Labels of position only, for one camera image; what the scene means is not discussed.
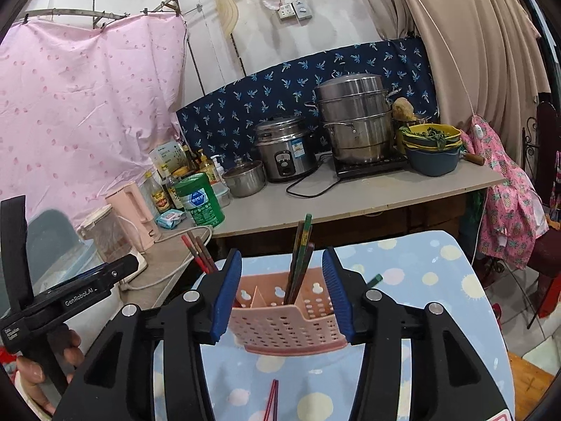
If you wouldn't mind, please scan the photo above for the green chopstick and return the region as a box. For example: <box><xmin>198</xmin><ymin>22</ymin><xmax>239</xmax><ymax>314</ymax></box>
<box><xmin>367</xmin><ymin>274</ymin><xmax>383</xmax><ymax>289</ymax></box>
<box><xmin>287</xmin><ymin>214</ymin><xmax>312</xmax><ymax>303</ymax></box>

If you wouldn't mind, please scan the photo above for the maroon chopstick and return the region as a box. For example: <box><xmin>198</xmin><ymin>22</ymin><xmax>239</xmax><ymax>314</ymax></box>
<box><xmin>262</xmin><ymin>379</ymin><xmax>279</xmax><ymax>421</ymax></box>

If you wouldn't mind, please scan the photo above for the dark brown chopstick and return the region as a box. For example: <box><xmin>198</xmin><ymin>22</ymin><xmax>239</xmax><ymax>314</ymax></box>
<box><xmin>283</xmin><ymin>221</ymin><xmax>304</xmax><ymax>305</ymax></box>

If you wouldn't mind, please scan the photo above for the person's left hand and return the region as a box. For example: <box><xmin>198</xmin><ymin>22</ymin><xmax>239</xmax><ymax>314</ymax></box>
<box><xmin>16</xmin><ymin>326</ymin><xmax>85</xmax><ymax>416</ymax></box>

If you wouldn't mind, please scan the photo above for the pink perforated utensil holder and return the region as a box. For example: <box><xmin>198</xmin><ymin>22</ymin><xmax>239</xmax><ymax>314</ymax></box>
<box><xmin>228</xmin><ymin>267</ymin><xmax>347</xmax><ymax>356</ymax></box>

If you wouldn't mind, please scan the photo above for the white blue storage bin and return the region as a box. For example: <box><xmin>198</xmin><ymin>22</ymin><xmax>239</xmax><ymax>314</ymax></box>
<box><xmin>27</xmin><ymin>209</ymin><xmax>123</xmax><ymax>352</ymax></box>

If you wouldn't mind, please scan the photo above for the blue wipes packet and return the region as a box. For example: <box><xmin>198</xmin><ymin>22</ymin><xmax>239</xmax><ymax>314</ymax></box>
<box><xmin>156</xmin><ymin>209</ymin><xmax>185</xmax><ymax>230</ymax></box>

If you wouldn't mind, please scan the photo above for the blue dotted table cloth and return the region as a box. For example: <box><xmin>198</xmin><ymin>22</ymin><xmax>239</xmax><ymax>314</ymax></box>
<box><xmin>202</xmin><ymin>231</ymin><xmax>515</xmax><ymax>420</ymax></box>

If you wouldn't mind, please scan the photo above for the green white canister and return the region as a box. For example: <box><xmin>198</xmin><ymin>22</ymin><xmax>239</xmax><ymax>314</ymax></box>
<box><xmin>175</xmin><ymin>173</ymin><xmax>225</xmax><ymax>227</ymax></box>

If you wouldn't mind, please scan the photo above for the small steel lidded pot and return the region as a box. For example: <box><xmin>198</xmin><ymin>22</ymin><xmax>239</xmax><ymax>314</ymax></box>
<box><xmin>223</xmin><ymin>161</ymin><xmax>266</xmax><ymax>198</ymax></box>

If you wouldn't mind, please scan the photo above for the black induction cooker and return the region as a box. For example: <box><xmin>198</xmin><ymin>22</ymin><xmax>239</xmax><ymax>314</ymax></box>
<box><xmin>334</xmin><ymin>153</ymin><xmax>408</xmax><ymax>181</ymax></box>

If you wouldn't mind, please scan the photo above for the yellow soap dispenser bottle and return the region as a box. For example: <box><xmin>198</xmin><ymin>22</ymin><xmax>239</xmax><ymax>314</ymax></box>
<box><xmin>198</xmin><ymin>149</ymin><xmax>219</xmax><ymax>185</ymax></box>

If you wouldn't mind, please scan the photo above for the white blender jug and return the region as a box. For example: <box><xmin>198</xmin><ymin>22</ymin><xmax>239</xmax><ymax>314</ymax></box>
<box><xmin>77</xmin><ymin>204</ymin><xmax>147</xmax><ymax>292</ymax></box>

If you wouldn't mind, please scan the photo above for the pink electric kettle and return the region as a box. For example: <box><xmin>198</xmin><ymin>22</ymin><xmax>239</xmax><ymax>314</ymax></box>
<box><xmin>106</xmin><ymin>181</ymin><xmax>161</xmax><ymax>253</ymax></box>

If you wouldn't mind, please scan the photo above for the steel rice cooker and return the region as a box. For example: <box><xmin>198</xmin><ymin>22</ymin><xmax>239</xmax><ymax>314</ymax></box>
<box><xmin>255</xmin><ymin>116</ymin><xmax>318</xmax><ymax>182</ymax></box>

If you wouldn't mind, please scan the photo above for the navy patterned backsplash cloth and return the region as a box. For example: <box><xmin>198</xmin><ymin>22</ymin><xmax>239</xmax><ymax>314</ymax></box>
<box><xmin>177</xmin><ymin>36</ymin><xmax>440</xmax><ymax>167</ymax></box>

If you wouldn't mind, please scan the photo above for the blue bowl with yellow basin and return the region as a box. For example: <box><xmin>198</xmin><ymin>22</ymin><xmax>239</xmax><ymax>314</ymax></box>
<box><xmin>398</xmin><ymin>123</ymin><xmax>462</xmax><ymax>177</ymax></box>

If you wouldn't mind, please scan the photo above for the stacked steel steamer pot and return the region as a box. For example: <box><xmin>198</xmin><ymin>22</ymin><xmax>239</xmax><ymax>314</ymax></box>
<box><xmin>305</xmin><ymin>73</ymin><xmax>394</xmax><ymax>165</ymax></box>

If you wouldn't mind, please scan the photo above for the pink pineapple garment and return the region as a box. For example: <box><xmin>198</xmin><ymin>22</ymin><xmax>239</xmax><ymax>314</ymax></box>
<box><xmin>461</xmin><ymin>115</ymin><xmax>549</xmax><ymax>268</ymax></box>

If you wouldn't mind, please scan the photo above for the ginger root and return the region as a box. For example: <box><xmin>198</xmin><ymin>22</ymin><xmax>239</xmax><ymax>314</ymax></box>
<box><xmin>392</xmin><ymin>97</ymin><xmax>417</xmax><ymax>122</ymax></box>

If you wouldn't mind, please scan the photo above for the pink spotted curtain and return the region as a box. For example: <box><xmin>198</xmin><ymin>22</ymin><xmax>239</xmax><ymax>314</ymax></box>
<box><xmin>1</xmin><ymin>14</ymin><xmax>187</xmax><ymax>224</ymax></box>

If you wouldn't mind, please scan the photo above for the beige hanging curtain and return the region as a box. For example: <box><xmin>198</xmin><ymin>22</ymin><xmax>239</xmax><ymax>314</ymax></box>
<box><xmin>368</xmin><ymin>0</ymin><xmax>549</xmax><ymax>162</ymax></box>

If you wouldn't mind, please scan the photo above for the white power cable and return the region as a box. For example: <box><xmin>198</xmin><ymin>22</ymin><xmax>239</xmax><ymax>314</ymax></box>
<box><xmin>119</xmin><ymin>225</ymin><xmax>214</xmax><ymax>293</ymax></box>

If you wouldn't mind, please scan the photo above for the black power cable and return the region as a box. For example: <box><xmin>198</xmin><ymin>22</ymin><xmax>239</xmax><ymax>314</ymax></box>
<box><xmin>285</xmin><ymin>152</ymin><xmax>343</xmax><ymax>199</ymax></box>

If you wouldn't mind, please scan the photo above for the white wall socket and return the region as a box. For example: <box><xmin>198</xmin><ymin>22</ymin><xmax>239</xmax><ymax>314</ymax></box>
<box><xmin>277</xmin><ymin>0</ymin><xmax>313</xmax><ymax>22</ymax></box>

